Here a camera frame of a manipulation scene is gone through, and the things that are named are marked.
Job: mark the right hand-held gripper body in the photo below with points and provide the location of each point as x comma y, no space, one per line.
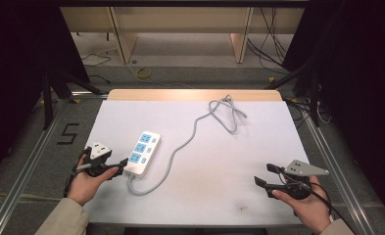
299,182

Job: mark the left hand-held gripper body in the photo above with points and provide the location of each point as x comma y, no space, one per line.
97,153

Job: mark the white power strip blue sockets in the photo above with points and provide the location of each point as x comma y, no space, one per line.
142,153

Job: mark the person's right hand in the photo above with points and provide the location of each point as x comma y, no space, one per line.
311,209

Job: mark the person's left hand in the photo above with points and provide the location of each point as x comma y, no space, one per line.
82,187

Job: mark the white table mat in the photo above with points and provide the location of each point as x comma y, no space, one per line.
213,182

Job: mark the black metal stand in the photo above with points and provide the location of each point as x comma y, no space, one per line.
314,98
48,98

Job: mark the yellow tape roll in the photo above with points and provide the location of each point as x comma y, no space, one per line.
137,73

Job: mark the wooden table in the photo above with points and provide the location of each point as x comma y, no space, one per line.
193,94

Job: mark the light wooden shelf unit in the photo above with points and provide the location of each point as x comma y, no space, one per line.
180,19

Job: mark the aluminium floor rail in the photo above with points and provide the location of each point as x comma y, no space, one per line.
340,176
33,153

